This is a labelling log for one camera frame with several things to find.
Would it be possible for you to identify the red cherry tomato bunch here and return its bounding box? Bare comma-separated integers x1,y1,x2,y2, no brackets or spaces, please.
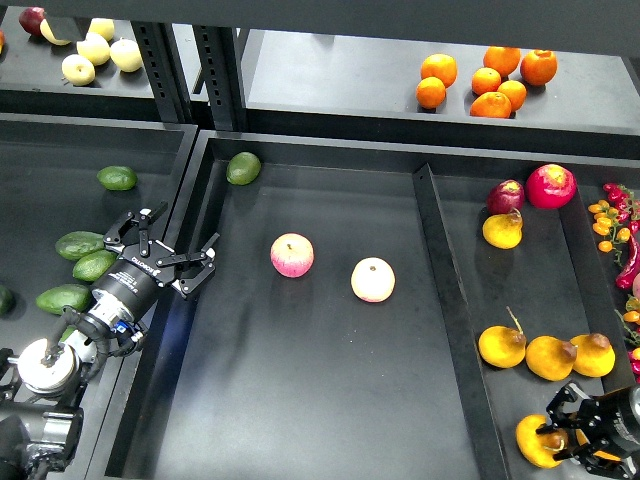
603,183,639,235

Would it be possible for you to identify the large black centre tray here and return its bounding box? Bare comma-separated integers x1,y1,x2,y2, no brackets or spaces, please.
86,131,639,479

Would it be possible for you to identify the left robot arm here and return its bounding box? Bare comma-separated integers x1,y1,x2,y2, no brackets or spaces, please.
1,203,218,479

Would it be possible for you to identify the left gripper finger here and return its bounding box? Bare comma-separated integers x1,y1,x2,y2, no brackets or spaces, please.
155,233,220,299
103,201,168,258

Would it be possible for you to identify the black metal tray divider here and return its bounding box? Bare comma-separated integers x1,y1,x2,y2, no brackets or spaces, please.
412,164,510,479

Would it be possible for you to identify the black perforated shelf post right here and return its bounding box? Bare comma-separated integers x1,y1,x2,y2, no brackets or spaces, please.
192,25,248,132

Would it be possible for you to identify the pale yellow pear right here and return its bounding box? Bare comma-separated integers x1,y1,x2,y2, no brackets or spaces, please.
110,38,143,73

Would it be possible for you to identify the black perforated shelf post left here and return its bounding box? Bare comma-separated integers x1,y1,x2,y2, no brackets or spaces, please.
131,21,193,124

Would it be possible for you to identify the orange lower left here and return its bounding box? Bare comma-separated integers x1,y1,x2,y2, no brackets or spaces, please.
415,76,446,109

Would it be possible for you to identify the green avocado pile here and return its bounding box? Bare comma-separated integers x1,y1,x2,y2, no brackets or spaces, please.
72,250,117,282
55,231,105,261

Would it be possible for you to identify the orange cherry tomatoes lower right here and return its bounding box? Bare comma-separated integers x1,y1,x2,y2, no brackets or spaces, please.
615,295,639,347

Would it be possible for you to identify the pale yellow pear half hidden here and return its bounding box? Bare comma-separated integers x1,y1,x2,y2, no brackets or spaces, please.
40,19,71,46

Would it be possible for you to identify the pale yellow pear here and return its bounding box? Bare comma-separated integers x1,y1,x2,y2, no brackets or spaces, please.
110,38,143,73
76,32,111,66
88,17,115,42
61,54,96,86

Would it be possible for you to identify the pale yellow pear back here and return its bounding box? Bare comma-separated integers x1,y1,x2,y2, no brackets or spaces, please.
88,17,115,42

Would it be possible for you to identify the yellow pear right tray left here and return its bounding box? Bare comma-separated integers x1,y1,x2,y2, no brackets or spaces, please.
478,306,527,369

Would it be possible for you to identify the orange bottom front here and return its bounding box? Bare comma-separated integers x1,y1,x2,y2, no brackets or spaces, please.
470,91,512,119

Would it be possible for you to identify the dark avocado at left edge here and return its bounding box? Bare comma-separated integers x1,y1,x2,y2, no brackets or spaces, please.
0,285,15,316

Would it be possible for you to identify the green avocado left upper pile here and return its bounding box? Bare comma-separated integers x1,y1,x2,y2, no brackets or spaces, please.
55,231,105,261

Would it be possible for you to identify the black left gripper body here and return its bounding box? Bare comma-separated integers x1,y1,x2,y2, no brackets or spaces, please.
89,246,173,323

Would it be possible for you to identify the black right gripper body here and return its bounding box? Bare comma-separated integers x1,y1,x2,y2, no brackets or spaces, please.
594,384,639,458

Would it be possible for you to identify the black left tray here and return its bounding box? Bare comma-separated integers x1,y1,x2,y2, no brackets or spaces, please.
0,111,200,480

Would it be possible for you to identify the pale yellow pear middle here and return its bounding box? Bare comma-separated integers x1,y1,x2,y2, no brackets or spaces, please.
76,32,111,66

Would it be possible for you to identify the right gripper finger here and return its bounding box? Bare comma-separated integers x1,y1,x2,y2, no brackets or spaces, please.
536,382,600,434
553,435,639,479

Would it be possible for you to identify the yellow pear tray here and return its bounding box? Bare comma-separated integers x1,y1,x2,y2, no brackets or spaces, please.
570,333,616,378
525,336,577,381
478,306,527,369

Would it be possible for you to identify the orange top left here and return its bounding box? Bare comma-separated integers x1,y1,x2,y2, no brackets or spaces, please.
420,53,458,88

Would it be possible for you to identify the green avocado upper left tray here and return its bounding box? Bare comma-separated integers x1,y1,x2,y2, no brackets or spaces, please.
96,165,138,191

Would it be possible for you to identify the pink red apple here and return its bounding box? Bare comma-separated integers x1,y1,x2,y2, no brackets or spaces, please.
270,233,315,278

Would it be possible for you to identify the orange cherry tomato bunch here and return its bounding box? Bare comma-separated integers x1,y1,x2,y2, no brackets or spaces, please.
588,199,631,253

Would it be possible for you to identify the bright red apple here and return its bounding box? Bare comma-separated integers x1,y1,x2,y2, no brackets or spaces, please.
525,164,577,209

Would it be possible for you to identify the red chili pepper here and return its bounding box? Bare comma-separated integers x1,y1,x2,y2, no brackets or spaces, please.
615,235,639,291

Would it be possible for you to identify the green avocado left middle pile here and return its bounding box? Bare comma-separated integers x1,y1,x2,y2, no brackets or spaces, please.
72,250,117,282

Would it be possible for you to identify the round green avocado top centre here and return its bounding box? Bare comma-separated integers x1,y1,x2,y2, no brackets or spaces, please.
226,152,262,185

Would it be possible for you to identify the pale yellow pear front left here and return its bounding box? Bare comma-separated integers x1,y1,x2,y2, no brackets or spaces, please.
61,54,96,86

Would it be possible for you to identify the black perforated shelf post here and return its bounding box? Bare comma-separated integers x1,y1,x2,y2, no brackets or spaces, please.
192,25,248,132
131,21,193,124

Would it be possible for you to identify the pale yellow pink apple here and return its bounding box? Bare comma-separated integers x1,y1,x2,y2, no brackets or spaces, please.
351,257,396,303

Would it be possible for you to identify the dark red apple on shelf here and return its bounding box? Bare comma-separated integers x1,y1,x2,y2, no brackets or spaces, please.
18,6,45,37

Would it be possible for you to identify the yellow pear right tray middle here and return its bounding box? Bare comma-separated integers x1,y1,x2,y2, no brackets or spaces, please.
525,336,577,381

